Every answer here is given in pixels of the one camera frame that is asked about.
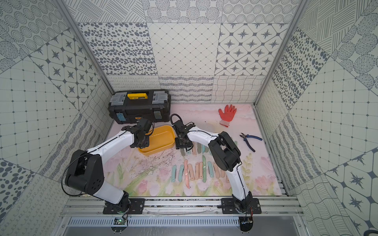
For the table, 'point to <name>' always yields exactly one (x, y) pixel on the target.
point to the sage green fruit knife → (199, 147)
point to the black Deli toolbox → (127, 106)
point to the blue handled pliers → (245, 139)
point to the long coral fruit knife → (186, 173)
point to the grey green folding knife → (182, 152)
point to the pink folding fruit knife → (191, 172)
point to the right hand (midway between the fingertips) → (181, 147)
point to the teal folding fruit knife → (210, 169)
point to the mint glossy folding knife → (189, 152)
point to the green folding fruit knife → (204, 169)
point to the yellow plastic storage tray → (162, 140)
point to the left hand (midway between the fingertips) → (145, 142)
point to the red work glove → (228, 116)
